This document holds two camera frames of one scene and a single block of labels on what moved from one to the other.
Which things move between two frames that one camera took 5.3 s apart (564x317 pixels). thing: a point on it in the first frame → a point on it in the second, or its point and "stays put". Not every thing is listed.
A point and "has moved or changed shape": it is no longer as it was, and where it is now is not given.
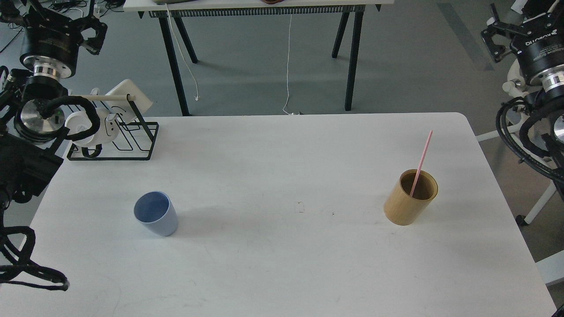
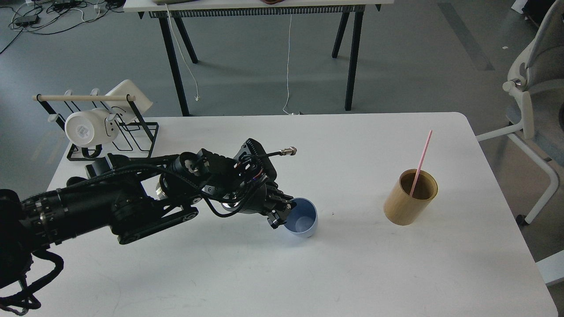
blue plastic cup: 156,210 has moved or changed shape
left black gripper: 50,35 → 260,197
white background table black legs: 179,9 stays put
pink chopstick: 421,165 stays put
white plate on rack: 130,109 stays put
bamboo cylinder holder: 402,209 stays put
